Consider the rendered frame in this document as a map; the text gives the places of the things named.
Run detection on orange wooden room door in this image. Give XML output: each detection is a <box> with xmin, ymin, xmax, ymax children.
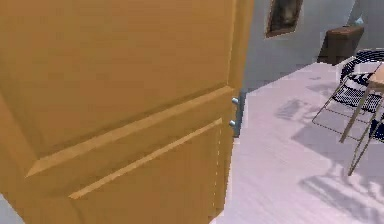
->
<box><xmin>0</xmin><ymin>0</ymin><xmax>256</xmax><ymax>224</ymax></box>

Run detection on dark brown wooden cabinet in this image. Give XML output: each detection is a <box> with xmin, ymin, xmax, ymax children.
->
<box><xmin>316</xmin><ymin>25</ymin><xmax>365</xmax><ymax>66</ymax></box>

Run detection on light wooden table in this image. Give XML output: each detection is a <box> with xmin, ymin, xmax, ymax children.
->
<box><xmin>338</xmin><ymin>61</ymin><xmax>384</xmax><ymax>177</ymax></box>

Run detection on grey door handle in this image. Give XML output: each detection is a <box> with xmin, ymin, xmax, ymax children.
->
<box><xmin>228</xmin><ymin>90</ymin><xmax>248</xmax><ymax>139</ymax></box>

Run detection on brown framed wall picture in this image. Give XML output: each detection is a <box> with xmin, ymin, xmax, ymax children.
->
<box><xmin>265</xmin><ymin>0</ymin><xmax>304</xmax><ymax>39</ymax></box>

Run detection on black wire mesh chair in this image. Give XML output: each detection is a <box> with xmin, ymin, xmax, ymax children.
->
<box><xmin>311</xmin><ymin>49</ymin><xmax>384</xmax><ymax>142</ymax></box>
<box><xmin>369</xmin><ymin>113</ymin><xmax>384</xmax><ymax>144</ymax></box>

